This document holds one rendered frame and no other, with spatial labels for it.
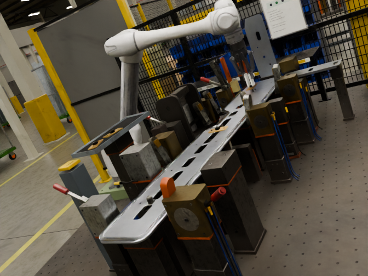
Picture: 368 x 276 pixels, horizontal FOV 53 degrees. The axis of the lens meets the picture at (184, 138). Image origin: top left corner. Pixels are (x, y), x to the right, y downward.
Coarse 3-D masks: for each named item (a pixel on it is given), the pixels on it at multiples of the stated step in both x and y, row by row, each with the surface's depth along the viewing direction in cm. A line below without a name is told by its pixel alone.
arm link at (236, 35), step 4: (240, 28) 180; (232, 32) 179; (236, 32) 179; (240, 32) 180; (228, 36) 180; (232, 36) 179; (236, 36) 179; (240, 36) 180; (228, 40) 181; (232, 40) 180; (236, 40) 180; (240, 40) 182
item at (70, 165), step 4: (72, 160) 135; (76, 160) 133; (64, 164) 134; (68, 164) 132; (72, 164) 131; (76, 164) 132; (60, 168) 131; (64, 168) 130; (68, 168) 129; (72, 168) 132
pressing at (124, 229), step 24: (264, 96) 176; (240, 120) 157; (192, 144) 152; (216, 144) 141; (168, 168) 137; (192, 168) 128; (144, 192) 125; (120, 216) 114; (144, 216) 108; (120, 240) 101
